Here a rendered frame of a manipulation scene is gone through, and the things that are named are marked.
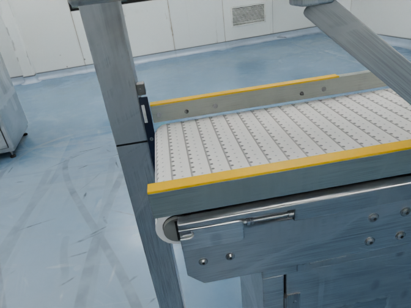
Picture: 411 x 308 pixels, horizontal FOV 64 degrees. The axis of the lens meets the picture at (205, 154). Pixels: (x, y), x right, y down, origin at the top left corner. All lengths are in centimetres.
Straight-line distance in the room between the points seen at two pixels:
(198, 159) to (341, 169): 19
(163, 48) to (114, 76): 490
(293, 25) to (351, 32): 588
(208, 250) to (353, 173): 18
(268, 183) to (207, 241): 9
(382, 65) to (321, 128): 22
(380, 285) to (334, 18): 44
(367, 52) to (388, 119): 26
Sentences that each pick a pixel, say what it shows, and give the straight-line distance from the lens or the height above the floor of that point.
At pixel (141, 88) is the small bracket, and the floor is 88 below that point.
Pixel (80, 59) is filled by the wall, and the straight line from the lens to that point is 545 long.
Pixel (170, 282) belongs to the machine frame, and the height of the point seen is 41.
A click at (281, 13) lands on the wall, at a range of 607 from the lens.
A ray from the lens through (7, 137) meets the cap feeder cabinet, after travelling 282.
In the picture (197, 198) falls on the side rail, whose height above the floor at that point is 84.
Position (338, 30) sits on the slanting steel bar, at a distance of 32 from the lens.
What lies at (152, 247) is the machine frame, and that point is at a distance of 77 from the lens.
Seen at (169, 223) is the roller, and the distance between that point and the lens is 37.
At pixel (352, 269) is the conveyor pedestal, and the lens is 58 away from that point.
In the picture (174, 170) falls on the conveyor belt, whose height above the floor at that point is 82.
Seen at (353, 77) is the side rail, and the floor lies 85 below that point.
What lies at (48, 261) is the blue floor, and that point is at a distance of 171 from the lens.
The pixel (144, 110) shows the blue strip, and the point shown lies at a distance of 59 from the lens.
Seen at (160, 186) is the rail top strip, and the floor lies 85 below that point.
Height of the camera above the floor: 103
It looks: 28 degrees down
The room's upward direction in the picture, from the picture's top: 7 degrees counter-clockwise
